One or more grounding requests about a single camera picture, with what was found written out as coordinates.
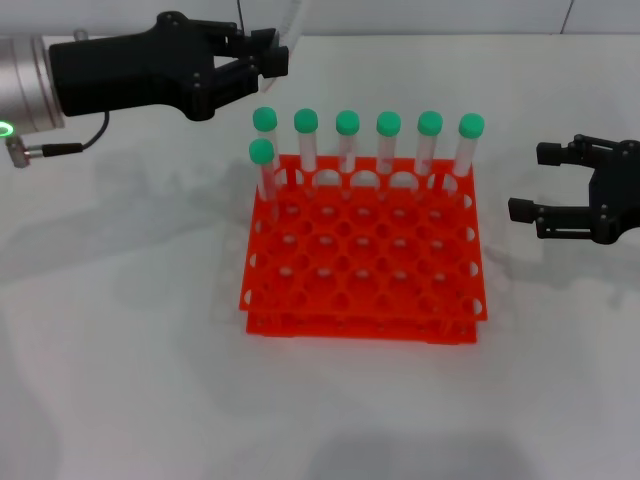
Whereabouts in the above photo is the orange test tube rack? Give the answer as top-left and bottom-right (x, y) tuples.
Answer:
(238, 153), (489, 346)

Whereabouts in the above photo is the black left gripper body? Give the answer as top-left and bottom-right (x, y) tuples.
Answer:
(48, 12), (216, 123)

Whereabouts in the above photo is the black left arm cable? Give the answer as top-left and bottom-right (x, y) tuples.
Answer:
(4, 110), (112, 170)

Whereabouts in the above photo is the clear test tube green cap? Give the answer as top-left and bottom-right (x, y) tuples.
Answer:
(252, 106), (284, 201)
(335, 109), (361, 196)
(248, 138), (281, 221)
(416, 110), (444, 196)
(375, 110), (403, 197)
(449, 112), (486, 201)
(258, 0), (304, 95)
(293, 108), (321, 194)

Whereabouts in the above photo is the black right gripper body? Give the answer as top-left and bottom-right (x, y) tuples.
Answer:
(589, 139), (640, 246)

